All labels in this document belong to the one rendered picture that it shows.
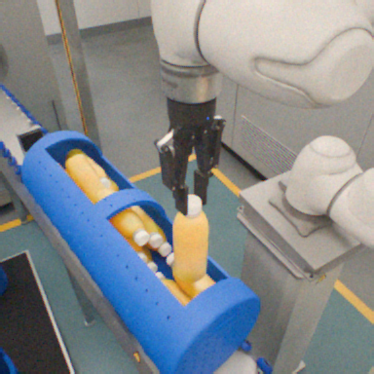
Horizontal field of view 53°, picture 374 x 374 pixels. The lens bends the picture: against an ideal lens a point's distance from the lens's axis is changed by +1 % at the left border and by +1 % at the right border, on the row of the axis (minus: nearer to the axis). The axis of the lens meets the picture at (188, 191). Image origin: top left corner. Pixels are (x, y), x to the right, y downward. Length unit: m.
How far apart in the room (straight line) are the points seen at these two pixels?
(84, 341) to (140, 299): 1.36
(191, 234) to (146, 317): 0.25
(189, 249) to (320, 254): 0.54
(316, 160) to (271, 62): 0.75
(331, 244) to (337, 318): 1.19
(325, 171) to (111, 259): 0.62
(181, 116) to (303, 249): 0.73
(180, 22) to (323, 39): 0.18
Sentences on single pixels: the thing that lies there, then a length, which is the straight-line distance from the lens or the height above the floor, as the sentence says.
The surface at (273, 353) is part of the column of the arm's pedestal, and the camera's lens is 1.73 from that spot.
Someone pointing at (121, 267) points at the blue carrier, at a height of 1.20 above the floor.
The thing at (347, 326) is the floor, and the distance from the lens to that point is 2.38.
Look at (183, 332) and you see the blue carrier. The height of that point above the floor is 1.21.
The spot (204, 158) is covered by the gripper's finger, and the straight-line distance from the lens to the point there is 0.65.
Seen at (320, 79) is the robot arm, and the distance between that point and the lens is 0.36.
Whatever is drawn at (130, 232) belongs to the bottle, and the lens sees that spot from 1.04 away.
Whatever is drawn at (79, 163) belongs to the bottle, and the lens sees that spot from 1.27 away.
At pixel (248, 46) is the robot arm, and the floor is 1.81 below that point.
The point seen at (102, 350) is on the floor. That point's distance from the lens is 2.20.
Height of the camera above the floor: 1.95
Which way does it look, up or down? 42 degrees down
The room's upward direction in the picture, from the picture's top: straight up
